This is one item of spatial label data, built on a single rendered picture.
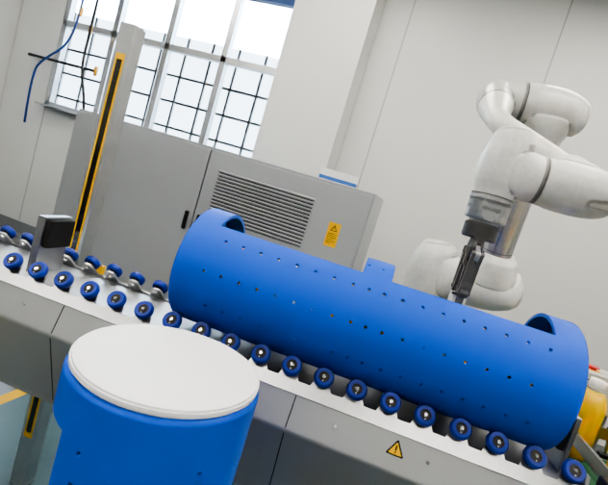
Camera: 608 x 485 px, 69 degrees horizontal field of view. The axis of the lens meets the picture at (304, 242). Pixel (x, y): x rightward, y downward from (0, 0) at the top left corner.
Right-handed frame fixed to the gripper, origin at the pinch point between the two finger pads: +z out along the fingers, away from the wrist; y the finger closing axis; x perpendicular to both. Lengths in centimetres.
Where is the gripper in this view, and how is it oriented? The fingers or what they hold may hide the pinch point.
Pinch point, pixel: (453, 308)
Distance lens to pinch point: 106.6
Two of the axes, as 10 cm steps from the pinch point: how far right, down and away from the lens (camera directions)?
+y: -2.0, 0.5, -9.8
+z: -2.9, 9.5, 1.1
